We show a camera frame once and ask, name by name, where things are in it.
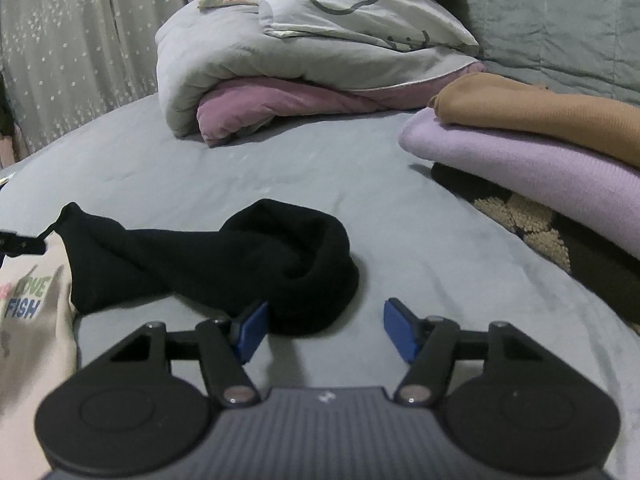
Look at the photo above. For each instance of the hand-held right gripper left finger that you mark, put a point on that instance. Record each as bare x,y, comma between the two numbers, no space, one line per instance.
252,332

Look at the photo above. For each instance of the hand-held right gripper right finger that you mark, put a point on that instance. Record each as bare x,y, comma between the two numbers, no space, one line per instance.
400,330

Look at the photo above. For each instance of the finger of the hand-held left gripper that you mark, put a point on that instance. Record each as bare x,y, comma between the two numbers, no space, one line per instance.
20,244

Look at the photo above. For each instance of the cream shirt with black sleeves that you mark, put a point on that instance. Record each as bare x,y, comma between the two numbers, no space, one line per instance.
225,265

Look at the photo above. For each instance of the dark flower-patterned folded garment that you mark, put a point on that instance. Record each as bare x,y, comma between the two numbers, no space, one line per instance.
550,240

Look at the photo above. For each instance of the lilac folded garment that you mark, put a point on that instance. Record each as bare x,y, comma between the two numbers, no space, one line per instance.
525,170

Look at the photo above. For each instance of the grey star-print curtain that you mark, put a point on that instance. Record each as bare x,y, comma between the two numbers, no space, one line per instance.
75,35

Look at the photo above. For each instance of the grey and pink folded duvet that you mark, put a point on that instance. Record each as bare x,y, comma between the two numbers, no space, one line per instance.
225,75

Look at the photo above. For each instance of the brown folded garment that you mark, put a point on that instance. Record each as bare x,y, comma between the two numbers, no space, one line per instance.
540,110

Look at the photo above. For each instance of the grey cartoon-print pillow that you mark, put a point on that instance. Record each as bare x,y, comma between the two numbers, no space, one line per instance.
360,15

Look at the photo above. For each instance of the grey quilted headboard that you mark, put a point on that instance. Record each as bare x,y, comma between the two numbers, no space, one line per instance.
550,20

